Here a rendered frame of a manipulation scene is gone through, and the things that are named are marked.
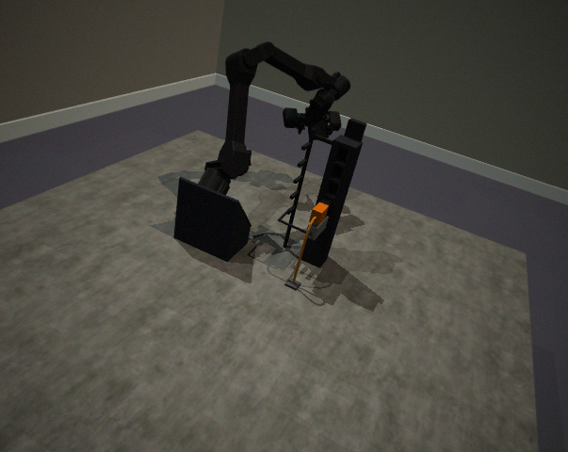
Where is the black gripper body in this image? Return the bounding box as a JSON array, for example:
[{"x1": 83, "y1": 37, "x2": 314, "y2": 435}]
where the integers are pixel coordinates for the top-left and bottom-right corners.
[{"x1": 283, "y1": 100, "x2": 341, "y2": 131}]

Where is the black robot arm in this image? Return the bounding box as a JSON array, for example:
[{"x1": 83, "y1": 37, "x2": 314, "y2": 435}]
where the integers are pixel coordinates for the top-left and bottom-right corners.
[{"x1": 198, "y1": 41, "x2": 350, "y2": 195}]

